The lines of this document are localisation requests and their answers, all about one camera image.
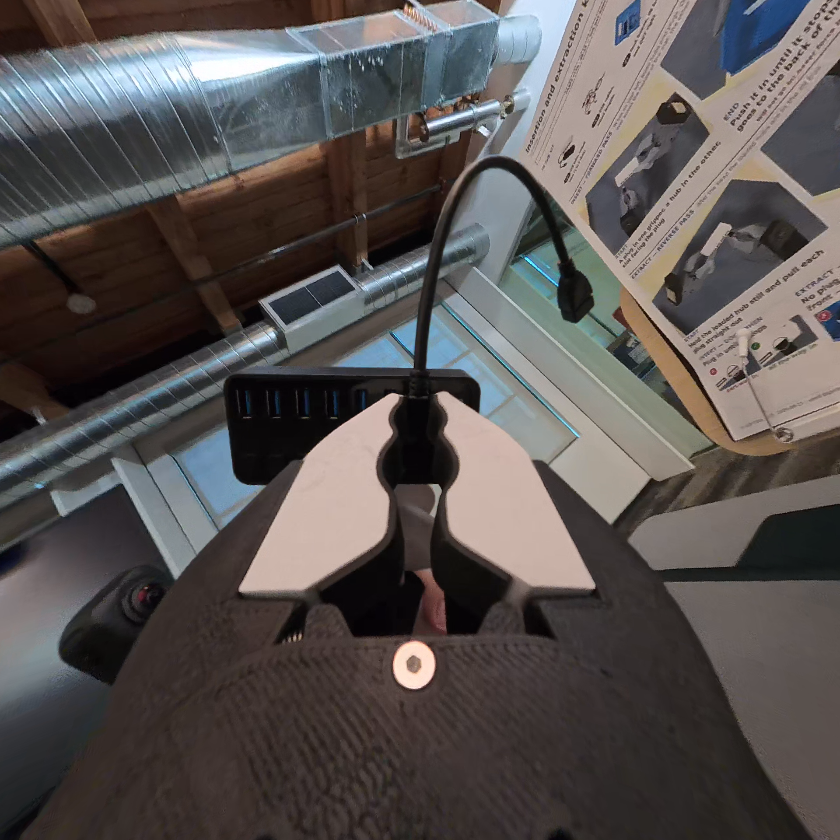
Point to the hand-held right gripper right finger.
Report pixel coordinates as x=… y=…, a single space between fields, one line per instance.
x=512 y=518

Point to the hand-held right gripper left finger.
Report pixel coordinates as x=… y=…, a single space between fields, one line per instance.
x=321 y=518

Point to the black USB hub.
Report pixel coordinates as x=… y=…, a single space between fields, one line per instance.
x=275 y=446

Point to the person's left hand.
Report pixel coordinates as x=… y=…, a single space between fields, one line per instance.
x=430 y=604

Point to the frosted glass window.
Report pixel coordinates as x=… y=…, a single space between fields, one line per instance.
x=525 y=407

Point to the wooden instruction board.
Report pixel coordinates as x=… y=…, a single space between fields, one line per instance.
x=722 y=229

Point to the silver pipe fitting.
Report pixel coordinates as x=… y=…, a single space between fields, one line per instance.
x=459 y=121

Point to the round duct with grille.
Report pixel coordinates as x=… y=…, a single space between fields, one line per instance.
x=197 y=387

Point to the rectangular metal air duct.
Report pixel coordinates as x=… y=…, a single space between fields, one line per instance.
x=394 y=79

